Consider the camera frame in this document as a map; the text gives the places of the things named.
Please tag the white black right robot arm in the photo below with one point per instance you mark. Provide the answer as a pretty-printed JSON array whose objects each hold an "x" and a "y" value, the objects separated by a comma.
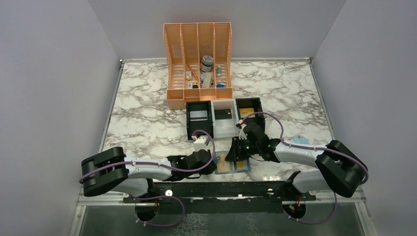
[{"x": 336, "y": 168}]

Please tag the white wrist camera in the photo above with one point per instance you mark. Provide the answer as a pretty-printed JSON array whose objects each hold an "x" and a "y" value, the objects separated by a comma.
[
  {"x": 240, "y": 126},
  {"x": 200, "y": 142}
]

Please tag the silver credit card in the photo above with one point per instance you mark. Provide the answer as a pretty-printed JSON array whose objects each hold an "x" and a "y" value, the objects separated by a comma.
[{"x": 198, "y": 115}]

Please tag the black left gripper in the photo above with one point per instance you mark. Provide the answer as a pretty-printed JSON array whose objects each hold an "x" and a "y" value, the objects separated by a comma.
[{"x": 209, "y": 170}]

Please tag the green white small tube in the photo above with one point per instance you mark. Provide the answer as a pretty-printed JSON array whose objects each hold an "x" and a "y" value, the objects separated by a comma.
[{"x": 218, "y": 71}]

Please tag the black left card bin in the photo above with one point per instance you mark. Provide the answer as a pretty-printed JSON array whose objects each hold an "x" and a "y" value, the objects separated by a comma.
[{"x": 192, "y": 125}]

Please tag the black right card bin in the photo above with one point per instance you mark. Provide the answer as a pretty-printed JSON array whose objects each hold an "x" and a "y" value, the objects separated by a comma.
[{"x": 257, "y": 117}]

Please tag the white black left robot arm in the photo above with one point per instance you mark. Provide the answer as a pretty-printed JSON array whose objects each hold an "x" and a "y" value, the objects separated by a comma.
[{"x": 113, "y": 170}]

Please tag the gold card in holder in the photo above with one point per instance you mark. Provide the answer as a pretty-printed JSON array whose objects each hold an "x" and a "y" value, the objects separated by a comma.
[{"x": 223, "y": 166}]

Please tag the blue leather card holder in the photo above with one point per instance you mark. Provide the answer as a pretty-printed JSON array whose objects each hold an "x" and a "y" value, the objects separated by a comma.
[{"x": 237, "y": 166}]

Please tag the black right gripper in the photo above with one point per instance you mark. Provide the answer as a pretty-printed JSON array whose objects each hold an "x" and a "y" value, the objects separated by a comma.
[{"x": 235, "y": 152}]

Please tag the clear blue plastic package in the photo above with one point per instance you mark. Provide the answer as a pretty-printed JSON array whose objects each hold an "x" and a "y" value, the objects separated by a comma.
[{"x": 300, "y": 139}]

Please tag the orange plastic file organizer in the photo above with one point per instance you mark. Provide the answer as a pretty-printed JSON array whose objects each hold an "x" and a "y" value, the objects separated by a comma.
[{"x": 185, "y": 45}]

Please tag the black metal base rail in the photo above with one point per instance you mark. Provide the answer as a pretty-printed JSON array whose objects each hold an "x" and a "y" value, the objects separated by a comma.
[{"x": 219, "y": 197}]

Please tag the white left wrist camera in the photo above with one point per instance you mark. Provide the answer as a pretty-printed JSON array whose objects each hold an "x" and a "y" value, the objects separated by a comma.
[{"x": 200, "y": 142}]

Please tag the white middle card bin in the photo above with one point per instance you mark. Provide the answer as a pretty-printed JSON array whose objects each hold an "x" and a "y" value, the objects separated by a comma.
[{"x": 225, "y": 128}]

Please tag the black card bin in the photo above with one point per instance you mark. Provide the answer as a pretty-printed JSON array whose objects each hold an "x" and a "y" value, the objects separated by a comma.
[
  {"x": 192, "y": 125},
  {"x": 257, "y": 117}
]

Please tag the gold credit card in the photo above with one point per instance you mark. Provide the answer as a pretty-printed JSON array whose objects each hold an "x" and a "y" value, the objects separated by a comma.
[{"x": 244, "y": 112}]

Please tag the black credit card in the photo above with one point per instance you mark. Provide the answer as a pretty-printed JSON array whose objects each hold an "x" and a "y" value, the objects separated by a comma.
[{"x": 222, "y": 114}]

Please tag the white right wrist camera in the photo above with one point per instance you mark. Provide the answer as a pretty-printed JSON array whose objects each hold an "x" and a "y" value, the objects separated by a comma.
[{"x": 240, "y": 126}]

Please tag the grey round jar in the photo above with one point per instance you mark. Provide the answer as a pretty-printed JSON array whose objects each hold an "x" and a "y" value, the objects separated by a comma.
[{"x": 206, "y": 63}]

